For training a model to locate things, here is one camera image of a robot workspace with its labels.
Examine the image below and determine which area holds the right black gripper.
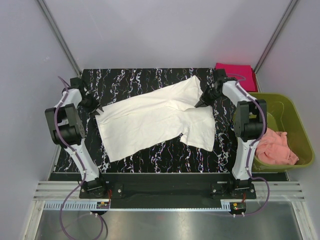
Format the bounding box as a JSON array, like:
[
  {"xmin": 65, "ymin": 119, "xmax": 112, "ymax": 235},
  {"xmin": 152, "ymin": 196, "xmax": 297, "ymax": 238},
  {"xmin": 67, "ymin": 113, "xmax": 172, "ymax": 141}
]
[{"xmin": 195, "ymin": 85, "xmax": 222, "ymax": 109}]

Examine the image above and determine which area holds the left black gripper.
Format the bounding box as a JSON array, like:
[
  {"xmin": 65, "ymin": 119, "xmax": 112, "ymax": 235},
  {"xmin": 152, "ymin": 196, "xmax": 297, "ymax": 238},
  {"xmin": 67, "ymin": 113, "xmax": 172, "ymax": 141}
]
[{"xmin": 78, "ymin": 92, "xmax": 103, "ymax": 116}]

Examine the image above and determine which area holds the white t shirt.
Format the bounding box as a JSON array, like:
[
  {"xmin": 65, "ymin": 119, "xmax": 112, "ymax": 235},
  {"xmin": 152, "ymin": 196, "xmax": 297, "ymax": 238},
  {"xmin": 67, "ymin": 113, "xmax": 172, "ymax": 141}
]
[{"xmin": 96, "ymin": 75, "xmax": 215, "ymax": 162}]

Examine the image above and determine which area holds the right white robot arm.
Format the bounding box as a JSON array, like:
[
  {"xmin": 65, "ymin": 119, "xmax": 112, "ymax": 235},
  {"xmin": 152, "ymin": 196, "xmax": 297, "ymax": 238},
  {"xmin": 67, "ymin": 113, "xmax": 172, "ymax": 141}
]
[{"xmin": 195, "ymin": 69, "xmax": 267, "ymax": 199}]

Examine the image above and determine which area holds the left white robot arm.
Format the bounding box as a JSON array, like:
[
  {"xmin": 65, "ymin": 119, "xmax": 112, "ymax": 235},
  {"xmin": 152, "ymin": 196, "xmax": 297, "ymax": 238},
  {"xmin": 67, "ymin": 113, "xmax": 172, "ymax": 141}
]
[{"xmin": 44, "ymin": 76, "xmax": 108, "ymax": 199}]

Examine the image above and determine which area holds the folded magenta t shirt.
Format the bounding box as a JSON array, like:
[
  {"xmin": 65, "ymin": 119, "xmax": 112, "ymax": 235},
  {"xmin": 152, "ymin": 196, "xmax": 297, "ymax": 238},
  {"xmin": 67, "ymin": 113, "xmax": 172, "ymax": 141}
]
[{"xmin": 215, "ymin": 63, "xmax": 255, "ymax": 92}]

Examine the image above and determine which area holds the olive green plastic basket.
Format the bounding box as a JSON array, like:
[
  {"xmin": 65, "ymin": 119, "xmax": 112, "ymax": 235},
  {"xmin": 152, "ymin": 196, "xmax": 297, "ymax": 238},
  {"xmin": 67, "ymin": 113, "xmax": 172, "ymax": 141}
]
[{"xmin": 250, "ymin": 92, "xmax": 315, "ymax": 173}]

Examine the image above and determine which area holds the pink crumpled t shirt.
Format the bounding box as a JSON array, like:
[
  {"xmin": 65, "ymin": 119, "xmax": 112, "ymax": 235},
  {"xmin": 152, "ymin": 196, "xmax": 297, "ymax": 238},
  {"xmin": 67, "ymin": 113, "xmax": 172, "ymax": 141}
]
[{"xmin": 255, "ymin": 128, "xmax": 299, "ymax": 165}]

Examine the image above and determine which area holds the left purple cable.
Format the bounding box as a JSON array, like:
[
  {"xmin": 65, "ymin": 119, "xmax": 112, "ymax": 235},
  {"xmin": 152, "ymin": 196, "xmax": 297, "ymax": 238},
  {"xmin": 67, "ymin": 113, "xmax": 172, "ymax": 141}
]
[{"xmin": 53, "ymin": 76, "xmax": 108, "ymax": 239}]

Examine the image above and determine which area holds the purple cable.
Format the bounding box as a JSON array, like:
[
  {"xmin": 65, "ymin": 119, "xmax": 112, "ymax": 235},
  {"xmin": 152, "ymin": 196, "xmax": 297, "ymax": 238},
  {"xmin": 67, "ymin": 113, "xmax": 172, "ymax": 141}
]
[
  {"xmin": 53, "ymin": 76, "xmax": 108, "ymax": 239},
  {"xmin": 226, "ymin": 73, "xmax": 270, "ymax": 218}
]

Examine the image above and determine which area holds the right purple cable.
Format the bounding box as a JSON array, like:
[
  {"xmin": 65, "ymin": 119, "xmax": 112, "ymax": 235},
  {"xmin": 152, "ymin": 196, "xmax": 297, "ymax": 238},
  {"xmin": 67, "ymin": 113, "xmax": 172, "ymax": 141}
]
[{"xmin": 226, "ymin": 73, "xmax": 270, "ymax": 218}]

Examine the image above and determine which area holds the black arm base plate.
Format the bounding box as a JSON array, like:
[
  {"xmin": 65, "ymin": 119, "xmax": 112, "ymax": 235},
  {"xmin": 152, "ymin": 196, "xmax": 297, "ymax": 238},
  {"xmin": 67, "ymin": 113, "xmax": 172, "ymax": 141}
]
[{"xmin": 84, "ymin": 173, "xmax": 257, "ymax": 203}]

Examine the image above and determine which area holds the aluminium rail profile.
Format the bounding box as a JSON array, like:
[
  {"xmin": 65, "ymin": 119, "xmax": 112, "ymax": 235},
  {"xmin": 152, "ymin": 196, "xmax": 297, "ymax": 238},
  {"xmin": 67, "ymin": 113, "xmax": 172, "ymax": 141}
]
[{"xmin": 33, "ymin": 181, "xmax": 87, "ymax": 201}]

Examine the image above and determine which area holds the left aluminium frame post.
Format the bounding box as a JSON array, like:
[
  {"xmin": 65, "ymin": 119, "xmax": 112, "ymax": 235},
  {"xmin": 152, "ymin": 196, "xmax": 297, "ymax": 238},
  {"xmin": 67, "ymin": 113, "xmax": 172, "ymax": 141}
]
[{"xmin": 36, "ymin": 0, "xmax": 82, "ymax": 77}]

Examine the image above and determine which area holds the aluminium frame post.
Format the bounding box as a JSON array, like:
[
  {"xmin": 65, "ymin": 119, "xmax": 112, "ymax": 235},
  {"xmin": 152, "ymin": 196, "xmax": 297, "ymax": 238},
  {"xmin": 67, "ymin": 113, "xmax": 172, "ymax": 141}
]
[
  {"xmin": 36, "ymin": 0, "xmax": 82, "ymax": 77},
  {"xmin": 253, "ymin": 0, "xmax": 300, "ymax": 75}
]

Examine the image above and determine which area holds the white slotted cable duct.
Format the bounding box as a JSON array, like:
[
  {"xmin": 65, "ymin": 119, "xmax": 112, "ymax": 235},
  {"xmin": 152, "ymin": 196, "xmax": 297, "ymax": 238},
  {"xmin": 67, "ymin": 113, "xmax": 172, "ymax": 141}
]
[{"xmin": 44, "ymin": 199, "xmax": 247, "ymax": 212}]

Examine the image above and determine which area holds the right aluminium frame post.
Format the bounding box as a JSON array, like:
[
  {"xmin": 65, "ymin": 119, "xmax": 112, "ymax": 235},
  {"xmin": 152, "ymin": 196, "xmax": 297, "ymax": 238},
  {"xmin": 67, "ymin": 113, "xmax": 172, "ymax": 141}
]
[{"xmin": 253, "ymin": 0, "xmax": 300, "ymax": 75}]

